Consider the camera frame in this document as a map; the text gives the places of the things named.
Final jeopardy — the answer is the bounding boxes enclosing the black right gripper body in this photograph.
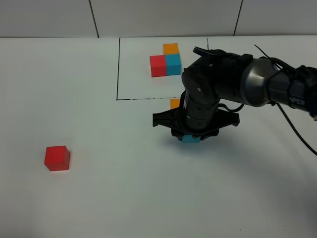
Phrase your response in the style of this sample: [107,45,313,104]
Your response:
[153,109,240,141]

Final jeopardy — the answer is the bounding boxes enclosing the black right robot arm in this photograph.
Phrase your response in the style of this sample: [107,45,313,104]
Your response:
[153,47,317,140]

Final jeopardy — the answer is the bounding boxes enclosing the template blue cube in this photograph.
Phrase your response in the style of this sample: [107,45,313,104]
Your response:
[165,54,182,76]

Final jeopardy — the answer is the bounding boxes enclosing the template red cube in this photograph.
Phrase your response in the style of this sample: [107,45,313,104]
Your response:
[150,55,167,77]

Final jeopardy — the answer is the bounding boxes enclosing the template orange cube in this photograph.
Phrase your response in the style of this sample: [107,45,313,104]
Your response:
[163,43,179,55]

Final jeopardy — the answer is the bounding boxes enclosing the loose orange cube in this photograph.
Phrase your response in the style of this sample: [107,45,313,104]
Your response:
[170,99,180,110]

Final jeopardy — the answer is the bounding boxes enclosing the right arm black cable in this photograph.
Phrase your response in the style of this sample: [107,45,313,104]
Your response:
[254,44,317,156]

